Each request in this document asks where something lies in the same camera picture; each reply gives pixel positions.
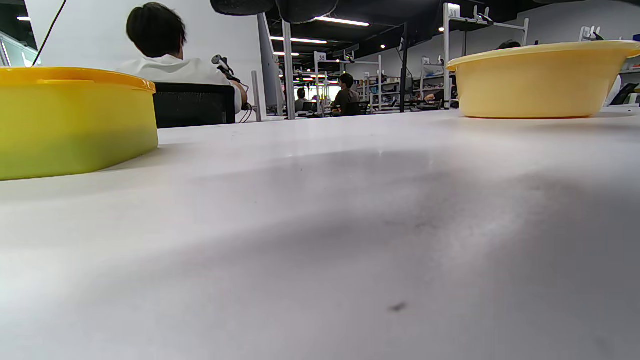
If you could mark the person's left hand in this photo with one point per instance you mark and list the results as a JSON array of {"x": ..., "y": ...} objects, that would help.
[{"x": 300, "y": 10}]

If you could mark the pale yellow plastic basin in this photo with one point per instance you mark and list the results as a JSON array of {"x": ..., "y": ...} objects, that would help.
[{"x": 540, "y": 85}]

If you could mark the yellow plastic container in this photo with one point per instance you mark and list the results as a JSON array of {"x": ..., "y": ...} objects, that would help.
[{"x": 75, "y": 135}]

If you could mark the ceiling strip light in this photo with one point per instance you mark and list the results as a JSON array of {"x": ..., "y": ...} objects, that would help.
[
  {"x": 305, "y": 40},
  {"x": 342, "y": 21}
]

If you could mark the white metal shelving rack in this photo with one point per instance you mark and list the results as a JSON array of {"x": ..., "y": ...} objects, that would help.
[
  {"x": 318, "y": 80},
  {"x": 446, "y": 50}
]

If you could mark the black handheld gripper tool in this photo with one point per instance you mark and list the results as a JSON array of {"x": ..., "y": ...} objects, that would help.
[{"x": 223, "y": 67}]

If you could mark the black mesh office chair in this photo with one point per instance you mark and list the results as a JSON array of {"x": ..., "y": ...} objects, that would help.
[{"x": 195, "y": 105}]

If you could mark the grey aluminium profile post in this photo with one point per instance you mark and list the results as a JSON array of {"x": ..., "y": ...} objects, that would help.
[{"x": 256, "y": 100}]

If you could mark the black metal post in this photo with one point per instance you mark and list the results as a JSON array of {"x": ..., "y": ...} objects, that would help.
[{"x": 404, "y": 75}]

